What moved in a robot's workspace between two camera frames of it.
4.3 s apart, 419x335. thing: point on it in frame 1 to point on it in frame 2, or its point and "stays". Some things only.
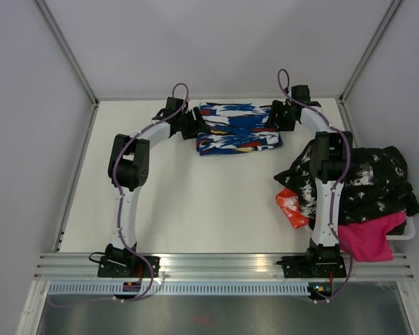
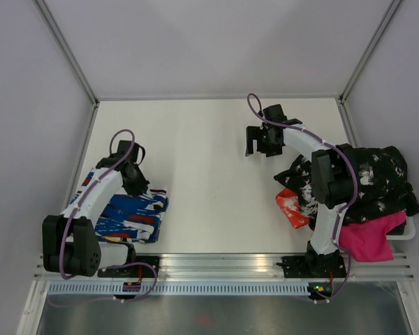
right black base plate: (313, 266) stays
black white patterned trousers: (380, 188) stays
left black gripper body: (188, 127) to (136, 185)
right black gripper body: (284, 118) to (267, 145)
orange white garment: (288, 201) stays
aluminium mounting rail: (215, 266) stays
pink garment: (367, 240) stays
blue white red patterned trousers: (236, 128) to (134, 217)
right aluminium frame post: (392, 7) stays
